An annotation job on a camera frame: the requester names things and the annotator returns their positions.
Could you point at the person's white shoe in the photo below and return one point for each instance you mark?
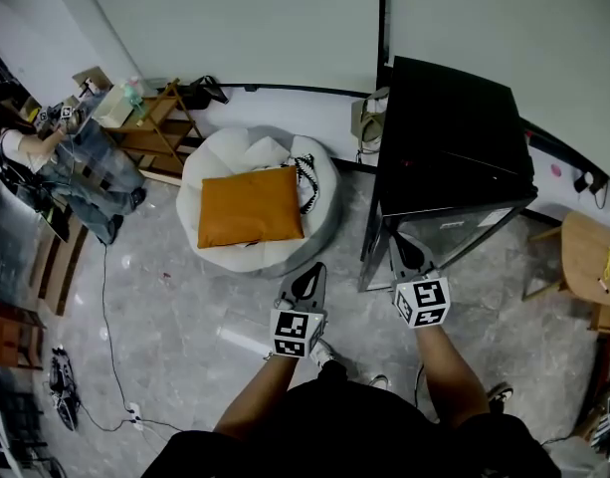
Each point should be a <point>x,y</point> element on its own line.
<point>324,351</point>
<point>379,381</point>

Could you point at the person's left forearm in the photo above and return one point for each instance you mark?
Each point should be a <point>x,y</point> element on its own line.
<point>260,396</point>

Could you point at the person's left white shoe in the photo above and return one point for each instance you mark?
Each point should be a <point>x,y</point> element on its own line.
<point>324,351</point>

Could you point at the person's black clothing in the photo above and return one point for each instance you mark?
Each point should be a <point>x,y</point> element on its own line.
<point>354,431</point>

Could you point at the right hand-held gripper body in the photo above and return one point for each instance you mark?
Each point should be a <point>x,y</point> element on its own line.
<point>426,299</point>

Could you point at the beige bag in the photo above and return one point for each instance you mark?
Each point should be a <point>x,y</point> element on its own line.
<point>369,122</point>

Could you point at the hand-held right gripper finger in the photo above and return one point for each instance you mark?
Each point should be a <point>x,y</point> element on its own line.
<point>395,269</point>
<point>430,264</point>

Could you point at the cardboard box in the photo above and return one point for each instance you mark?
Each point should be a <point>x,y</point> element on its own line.
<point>90,80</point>

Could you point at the orange cushion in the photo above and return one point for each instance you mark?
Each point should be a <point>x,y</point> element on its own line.
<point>250,207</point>

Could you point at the black device on floor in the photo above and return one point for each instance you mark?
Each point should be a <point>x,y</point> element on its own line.
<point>63,386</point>

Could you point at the person's right forearm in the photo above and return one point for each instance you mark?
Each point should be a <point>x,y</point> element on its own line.
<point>451,376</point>

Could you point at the white roller blind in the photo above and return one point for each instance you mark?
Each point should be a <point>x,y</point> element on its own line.
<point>235,23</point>
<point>508,33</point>

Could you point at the green plastic bottle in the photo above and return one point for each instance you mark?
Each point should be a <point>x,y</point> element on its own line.
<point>134,95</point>

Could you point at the black cup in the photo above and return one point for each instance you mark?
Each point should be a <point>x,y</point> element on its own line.
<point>581,183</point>

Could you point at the round wooden side table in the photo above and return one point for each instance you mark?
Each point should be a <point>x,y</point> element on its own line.
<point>588,247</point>

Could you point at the person's right white shoe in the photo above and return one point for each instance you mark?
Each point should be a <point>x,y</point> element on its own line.
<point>379,381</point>

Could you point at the wooden shelf rack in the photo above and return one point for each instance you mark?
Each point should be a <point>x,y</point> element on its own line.
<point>155,137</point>

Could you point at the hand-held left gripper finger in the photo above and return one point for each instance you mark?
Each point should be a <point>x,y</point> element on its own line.
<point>286,289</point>
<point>323,299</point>

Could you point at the glossy dark table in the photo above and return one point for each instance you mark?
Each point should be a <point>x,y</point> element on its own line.
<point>16,242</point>

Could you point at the white power strip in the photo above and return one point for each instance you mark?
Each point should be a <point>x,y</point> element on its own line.
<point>134,416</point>

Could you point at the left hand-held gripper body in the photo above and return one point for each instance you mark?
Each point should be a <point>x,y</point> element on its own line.
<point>289,331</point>

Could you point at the brown striped rug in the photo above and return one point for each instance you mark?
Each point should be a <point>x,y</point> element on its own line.
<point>60,267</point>

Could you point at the white beanbag chair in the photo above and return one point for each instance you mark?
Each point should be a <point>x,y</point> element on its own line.
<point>225,152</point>

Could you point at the brown wooden crate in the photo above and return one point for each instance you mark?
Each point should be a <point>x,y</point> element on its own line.
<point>16,339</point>

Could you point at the white box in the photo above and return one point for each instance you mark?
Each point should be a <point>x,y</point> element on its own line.
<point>113,107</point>

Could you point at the black handbag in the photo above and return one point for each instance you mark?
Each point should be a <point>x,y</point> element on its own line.
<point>200,95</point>

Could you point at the pink round disc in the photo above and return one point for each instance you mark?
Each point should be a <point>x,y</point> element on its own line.
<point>556,169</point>

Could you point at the black mini fridge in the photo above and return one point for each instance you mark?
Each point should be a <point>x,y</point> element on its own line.
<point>449,132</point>

